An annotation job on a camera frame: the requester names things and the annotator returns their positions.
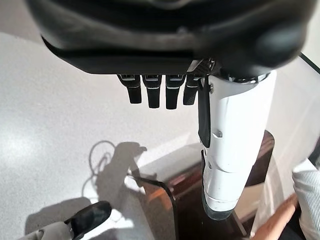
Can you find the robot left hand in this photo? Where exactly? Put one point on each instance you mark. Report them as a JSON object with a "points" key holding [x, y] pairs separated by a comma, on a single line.
{"points": [[162, 32]]}

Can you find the person bare hand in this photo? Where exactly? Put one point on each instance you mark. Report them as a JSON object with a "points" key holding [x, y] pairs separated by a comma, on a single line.
{"points": [[275, 217]]}

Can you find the person striped sleeve forearm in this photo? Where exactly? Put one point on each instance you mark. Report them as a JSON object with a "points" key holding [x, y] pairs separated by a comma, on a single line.
{"points": [[308, 195]]}

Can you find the brown translucent acrylic stool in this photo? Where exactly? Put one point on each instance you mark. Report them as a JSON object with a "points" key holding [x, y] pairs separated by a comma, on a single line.
{"points": [[190, 185]]}

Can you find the robot left leg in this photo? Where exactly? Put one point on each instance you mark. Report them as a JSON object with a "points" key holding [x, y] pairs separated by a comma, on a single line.
{"points": [[92, 215]]}

